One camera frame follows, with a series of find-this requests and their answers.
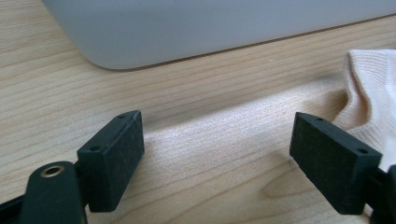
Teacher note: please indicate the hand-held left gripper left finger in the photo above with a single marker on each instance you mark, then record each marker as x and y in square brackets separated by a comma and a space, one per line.
[112, 161]

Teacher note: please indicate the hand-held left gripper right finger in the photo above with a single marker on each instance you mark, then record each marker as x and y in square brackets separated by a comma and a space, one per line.
[333, 165]

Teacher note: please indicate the cream sock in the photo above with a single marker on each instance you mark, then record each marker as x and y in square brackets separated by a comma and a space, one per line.
[370, 93]

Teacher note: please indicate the white compartment box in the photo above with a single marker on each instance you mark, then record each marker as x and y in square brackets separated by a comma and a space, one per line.
[186, 31]

